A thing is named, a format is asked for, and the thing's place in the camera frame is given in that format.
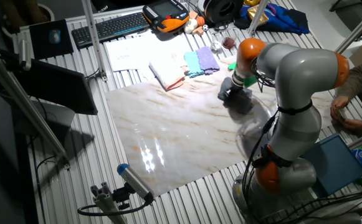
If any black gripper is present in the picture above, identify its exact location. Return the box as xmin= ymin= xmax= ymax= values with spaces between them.
xmin=223 ymin=83 xmax=245 ymax=103

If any grey cloth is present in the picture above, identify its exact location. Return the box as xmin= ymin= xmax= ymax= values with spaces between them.
xmin=217 ymin=77 xmax=254 ymax=115

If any person's right forearm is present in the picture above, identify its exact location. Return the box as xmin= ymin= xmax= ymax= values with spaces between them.
xmin=335 ymin=60 xmax=362 ymax=101

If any purple cloth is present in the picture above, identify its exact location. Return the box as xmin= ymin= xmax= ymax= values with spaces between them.
xmin=195 ymin=45 xmax=221 ymax=75

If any teal cloth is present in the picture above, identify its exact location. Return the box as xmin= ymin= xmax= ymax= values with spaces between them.
xmin=183 ymin=51 xmax=206 ymax=78

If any white patterned cloth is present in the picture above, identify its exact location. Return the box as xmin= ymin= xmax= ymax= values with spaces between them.
xmin=168 ymin=51 xmax=190 ymax=75

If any white pink folded cloth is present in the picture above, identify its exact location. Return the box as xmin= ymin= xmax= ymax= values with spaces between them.
xmin=148 ymin=57 xmax=189 ymax=91

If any blue cloth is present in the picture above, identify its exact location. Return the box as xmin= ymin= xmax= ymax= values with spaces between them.
xmin=233 ymin=2 xmax=310 ymax=35

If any person's right hand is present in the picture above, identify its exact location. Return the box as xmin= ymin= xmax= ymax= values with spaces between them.
xmin=330 ymin=95 xmax=352 ymax=121

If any person's left hand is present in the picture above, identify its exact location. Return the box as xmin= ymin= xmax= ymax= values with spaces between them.
xmin=338 ymin=117 xmax=362 ymax=130

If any clear drinking glass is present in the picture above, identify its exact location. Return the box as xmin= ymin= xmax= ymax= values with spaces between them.
xmin=211 ymin=32 xmax=225 ymax=54

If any glass with red liquid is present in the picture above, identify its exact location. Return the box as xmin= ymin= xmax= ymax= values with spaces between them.
xmin=221 ymin=29 xmax=239 ymax=51

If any marble pattern board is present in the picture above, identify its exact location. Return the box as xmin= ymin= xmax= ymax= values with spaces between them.
xmin=105 ymin=54 xmax=337 ymax=197

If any white toy figure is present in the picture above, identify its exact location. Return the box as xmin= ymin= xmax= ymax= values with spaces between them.
xmin=183 ymin=18 xmax=199 ymax=34

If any gold wrapped object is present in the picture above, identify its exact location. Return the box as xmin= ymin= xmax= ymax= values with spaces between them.
xmin=246 ymin=4 xmax=270 ymax=27

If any black filament spool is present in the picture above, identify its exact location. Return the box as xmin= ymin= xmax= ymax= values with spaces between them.
xmin=204 ymin=0 xmax=245 ymax=26

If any orange black teach pendant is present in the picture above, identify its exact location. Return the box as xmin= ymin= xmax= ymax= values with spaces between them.
xmin=142 ymin=0 xmax=190 ymax=34

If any white paper sheet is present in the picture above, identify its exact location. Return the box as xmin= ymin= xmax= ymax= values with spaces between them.
xmin=104 ymin=30 xmax=194 ymax=73

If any blue box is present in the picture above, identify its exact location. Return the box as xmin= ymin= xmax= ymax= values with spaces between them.
xmin=301 ymin=133 xmax=362 ymax=198

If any black keyboard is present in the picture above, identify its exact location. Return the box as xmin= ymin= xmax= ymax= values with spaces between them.
xmin=70 ymin=11 xmax=152 ymax=50

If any short aluminium profile stub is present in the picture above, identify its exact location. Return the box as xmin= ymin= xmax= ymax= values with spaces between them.
xmin=90 ymin=182 xmax=127 ymax=224

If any black monitor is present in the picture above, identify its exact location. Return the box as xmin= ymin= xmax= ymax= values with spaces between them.
xmin=12 ymin=58 xmax=99 ymax=116

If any grey monitor base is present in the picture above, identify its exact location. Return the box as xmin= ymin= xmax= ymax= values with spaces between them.
xmin=14 ymin=100 xmax=76 ymax=138

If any grey computer mouse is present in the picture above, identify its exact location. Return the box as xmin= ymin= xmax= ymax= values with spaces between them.
xmin=49 ymin=29 xmax=62 ymax=45

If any black mouse pad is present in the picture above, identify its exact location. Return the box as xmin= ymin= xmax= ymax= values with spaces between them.
xmin=28 ymin=19 xmax=75 ymax=60

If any slanted aluminium beam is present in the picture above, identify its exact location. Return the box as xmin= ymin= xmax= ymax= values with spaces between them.
xmin=0 ymin=43 xmax=71 ymax=170

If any white rimmed bin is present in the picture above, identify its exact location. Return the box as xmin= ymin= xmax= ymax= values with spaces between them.
xmin=0 ymin=0 xmax=55 ymax=34

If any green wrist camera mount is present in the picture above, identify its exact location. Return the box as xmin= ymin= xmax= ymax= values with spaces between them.
xmin=227 ymin=62 xmax=258 ymax=88

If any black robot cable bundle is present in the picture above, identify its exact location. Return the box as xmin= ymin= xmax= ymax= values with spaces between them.
xmin=242 ymin=57 xmax=281 ymax=224

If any silver camera with blue end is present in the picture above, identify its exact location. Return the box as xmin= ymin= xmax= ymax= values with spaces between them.
xmin=117 ymin=163 xmax=155 ymax=203

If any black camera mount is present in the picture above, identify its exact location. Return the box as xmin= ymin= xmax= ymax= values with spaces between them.
xmin=112 ymin=182 xmax=135 ymax=211

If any upright aluminium post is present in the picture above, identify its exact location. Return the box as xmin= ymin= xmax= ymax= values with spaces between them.
xmin=81 ymin=0 xmax=108 ymax=82

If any black camera cable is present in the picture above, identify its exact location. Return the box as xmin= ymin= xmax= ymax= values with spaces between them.
xmin=77 ymin=198 xmax=153 ymax=217

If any thin black cable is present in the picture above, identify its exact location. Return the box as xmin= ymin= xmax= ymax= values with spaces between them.
xmin=34 ymin=154 xmax=57 ymax=224

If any silver bar camera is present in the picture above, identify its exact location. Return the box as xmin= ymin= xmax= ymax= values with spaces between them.
xmin=18 ymin=39 xmax=32 ymax=72

